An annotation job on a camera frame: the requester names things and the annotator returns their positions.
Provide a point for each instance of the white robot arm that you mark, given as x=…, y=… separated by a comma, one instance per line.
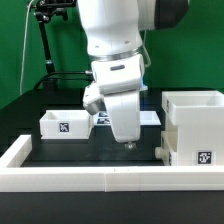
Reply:
x=115, y=47

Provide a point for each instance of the white drawer tray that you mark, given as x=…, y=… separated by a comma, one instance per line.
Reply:
x=167, y=152
x=66, y=124

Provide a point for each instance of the white drawer cabinet box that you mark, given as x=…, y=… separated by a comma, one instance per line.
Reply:
x=197, y=118

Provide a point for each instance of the white marker tag plate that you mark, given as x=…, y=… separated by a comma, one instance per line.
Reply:
x=147, y=118

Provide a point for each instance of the white front drawer tray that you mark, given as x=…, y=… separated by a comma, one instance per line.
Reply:
x=167, y=152

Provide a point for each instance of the white rear drawer tray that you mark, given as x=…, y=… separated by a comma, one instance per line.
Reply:
x=66, y=124

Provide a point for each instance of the white U-shaped table frame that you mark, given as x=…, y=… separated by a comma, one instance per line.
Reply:
x=15, y=178

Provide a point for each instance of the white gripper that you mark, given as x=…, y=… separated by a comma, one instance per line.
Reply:
x=123, y=110

